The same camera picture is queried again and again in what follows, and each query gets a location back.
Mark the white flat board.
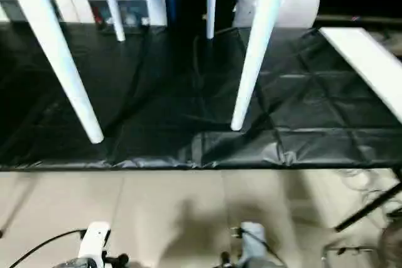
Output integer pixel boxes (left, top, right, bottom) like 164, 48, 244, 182
318, 26, 402, 115

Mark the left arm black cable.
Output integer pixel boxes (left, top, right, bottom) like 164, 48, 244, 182
8, 229, 86, 268

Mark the black work mat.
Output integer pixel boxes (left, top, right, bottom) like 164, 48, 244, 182
0, 19, 402, 172

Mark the white plastic table leg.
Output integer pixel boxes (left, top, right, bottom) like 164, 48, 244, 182
99, 0, 127, 43
230, 0, 295, 132
5, 0, 105, 146
205, 0, 220, 40

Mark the dark round woven basket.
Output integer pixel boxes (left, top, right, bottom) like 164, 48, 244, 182
379, 226, 402, 268

